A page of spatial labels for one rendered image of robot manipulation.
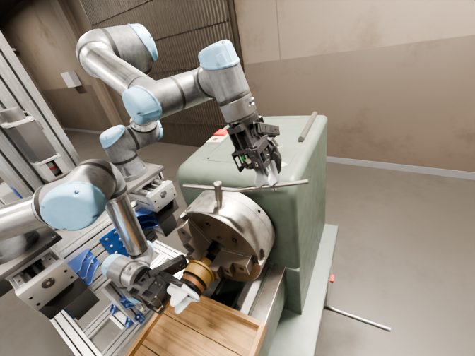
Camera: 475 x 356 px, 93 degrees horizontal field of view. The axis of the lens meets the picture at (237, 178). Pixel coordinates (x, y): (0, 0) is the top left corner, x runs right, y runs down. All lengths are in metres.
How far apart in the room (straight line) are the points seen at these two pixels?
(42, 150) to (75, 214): 0.52
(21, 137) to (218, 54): 0.82
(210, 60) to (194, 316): 0.77
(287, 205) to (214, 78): 0.42
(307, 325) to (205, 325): 0.50
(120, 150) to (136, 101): 0.64
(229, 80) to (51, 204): 0.47
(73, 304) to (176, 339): 0.44
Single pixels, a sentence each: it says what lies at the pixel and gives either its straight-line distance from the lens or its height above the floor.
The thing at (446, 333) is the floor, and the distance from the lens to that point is 1.98.
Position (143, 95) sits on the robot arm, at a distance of 0.51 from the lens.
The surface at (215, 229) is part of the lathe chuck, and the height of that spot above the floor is 1.18.
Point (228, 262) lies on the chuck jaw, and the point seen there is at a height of 1.10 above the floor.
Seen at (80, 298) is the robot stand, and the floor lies 0.92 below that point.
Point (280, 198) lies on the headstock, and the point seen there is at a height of 1.20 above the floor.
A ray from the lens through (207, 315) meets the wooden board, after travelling 0.88.
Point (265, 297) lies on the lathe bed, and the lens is 0.89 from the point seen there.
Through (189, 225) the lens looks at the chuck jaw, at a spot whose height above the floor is 1.19.
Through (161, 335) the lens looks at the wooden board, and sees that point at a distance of 0.92.
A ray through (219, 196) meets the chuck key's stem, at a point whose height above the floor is 1.28.
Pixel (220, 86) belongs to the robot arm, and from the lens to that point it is 0.49.
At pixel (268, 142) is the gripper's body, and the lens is 0.55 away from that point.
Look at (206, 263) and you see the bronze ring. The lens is 0.71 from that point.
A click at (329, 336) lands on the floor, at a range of 1.78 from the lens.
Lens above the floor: 1.64
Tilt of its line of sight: 32 degrees down
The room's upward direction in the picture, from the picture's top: 12 degrees counter-clockwise
